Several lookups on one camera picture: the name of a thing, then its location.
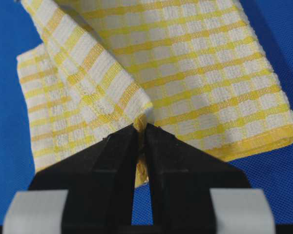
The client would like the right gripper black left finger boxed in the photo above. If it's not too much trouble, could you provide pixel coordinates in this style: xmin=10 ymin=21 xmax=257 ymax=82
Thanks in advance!
xmin=28 ymin=125 xmax=138 ymax=234

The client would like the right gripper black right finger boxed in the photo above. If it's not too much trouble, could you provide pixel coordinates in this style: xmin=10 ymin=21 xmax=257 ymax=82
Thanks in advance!
xmin=144 ymin=123 xmax=249 ymax=234

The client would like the yellow white striped towel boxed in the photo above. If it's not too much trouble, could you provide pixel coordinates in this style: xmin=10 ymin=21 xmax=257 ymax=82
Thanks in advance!
xmin=16 ymin=0 xmax=293 ymax=188

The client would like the blue table cloth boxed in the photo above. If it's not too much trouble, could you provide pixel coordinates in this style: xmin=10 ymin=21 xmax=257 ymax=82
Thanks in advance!
xmin=0 ymin=0 xmax=293 ymax=224

